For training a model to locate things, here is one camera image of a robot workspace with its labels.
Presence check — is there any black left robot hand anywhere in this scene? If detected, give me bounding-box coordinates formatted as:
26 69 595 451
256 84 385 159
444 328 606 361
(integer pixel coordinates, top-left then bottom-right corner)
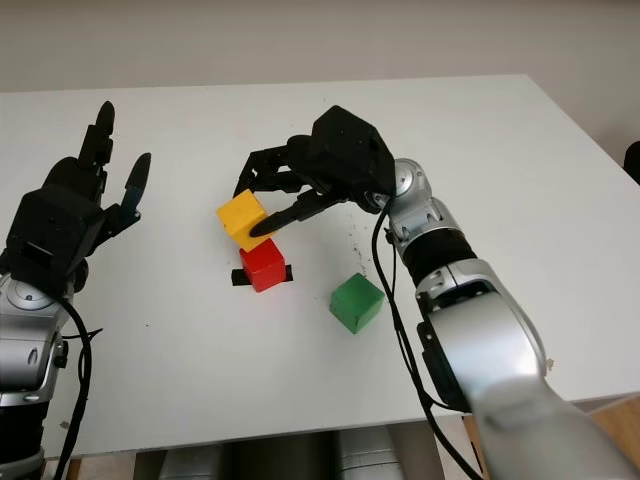
42 100 152 292

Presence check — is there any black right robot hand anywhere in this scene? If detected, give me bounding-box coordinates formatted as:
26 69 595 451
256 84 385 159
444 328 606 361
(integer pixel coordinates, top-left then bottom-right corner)
232 133 389 239

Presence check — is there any yellow cube block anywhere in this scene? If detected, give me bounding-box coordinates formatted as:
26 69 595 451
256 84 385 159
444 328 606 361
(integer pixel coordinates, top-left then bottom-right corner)
216 188 267 251

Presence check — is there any red cube block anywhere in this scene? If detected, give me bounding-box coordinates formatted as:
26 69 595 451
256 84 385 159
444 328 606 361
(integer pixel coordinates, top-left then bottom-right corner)
239 237 286 294

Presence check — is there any green cube block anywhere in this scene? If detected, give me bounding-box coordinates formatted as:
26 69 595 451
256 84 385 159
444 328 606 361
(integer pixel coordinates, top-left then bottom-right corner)
329 272 386 335

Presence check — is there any black tape strip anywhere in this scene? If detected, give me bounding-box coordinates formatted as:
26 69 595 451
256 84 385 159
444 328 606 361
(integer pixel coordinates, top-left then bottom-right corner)
231 267 294 290

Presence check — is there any grey robot lower body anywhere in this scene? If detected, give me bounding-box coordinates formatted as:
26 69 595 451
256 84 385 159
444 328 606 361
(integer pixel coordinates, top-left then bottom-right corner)
134 424 436 480

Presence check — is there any dark round background object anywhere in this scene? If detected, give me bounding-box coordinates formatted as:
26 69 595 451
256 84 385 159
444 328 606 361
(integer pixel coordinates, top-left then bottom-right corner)
624 141 640 184

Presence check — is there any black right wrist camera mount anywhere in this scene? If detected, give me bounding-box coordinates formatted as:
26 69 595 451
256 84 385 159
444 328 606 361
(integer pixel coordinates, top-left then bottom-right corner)
307 105 396 201

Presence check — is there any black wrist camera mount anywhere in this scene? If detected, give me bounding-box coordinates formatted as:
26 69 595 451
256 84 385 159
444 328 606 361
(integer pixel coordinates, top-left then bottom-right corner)
307 105 396 201
4 188 106 296

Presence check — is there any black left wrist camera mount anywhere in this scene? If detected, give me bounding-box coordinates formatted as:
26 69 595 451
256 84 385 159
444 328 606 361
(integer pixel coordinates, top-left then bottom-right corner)
4 188 106 296

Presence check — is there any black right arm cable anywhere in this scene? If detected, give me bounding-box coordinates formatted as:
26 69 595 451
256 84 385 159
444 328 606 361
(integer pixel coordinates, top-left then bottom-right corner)
372 197 486 480

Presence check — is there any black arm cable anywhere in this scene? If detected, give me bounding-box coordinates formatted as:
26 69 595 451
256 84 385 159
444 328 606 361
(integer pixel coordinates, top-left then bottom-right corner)
52 297 105 480
372 197 486 480

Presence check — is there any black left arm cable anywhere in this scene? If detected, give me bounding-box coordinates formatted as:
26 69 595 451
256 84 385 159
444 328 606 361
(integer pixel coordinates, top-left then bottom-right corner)
52 297 105 480

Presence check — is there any white table frame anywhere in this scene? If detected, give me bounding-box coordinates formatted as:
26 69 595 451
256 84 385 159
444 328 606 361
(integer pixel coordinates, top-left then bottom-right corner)
572 387 640 416

